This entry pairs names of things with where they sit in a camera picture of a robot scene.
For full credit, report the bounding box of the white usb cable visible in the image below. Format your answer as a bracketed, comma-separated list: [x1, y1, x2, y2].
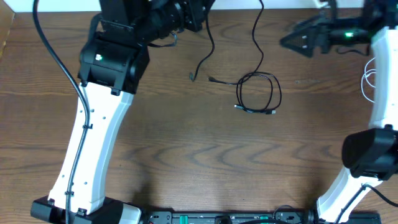
[360, 57, 377, 103]

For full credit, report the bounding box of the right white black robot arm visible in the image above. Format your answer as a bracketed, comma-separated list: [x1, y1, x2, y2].
[280, 0, 397, 223]

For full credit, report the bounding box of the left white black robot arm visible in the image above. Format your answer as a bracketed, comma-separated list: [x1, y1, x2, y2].
[30, 0, 213, 223]

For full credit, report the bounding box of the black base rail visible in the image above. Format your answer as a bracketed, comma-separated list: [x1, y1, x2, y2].
[136, 205, 382, 224]

